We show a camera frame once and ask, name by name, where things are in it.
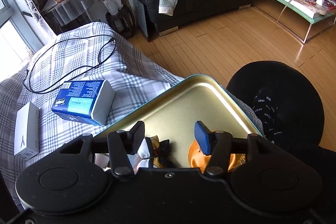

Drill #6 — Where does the orange satin pouch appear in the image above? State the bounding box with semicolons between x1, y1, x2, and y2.
187;130;246;174

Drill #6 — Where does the orange white plush doll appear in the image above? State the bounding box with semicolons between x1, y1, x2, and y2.
127;136;175;173

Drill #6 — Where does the blue tissue pack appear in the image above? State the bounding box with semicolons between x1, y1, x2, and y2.
51;80;116;126

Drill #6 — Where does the gold metal tin tray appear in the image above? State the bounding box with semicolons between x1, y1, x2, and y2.
96;75;261;168

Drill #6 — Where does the person leg black sock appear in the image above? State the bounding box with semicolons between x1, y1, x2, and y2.
227;61;335;162

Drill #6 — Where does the white phone box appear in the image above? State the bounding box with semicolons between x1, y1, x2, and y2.
14;102;39;161

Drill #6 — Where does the round side table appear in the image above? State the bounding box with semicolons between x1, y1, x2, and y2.
42;0;94;35

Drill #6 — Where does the green white coffee table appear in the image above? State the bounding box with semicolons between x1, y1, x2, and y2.
272;0;335;44

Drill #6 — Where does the black cable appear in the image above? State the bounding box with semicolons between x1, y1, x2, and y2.
22;34;117;94

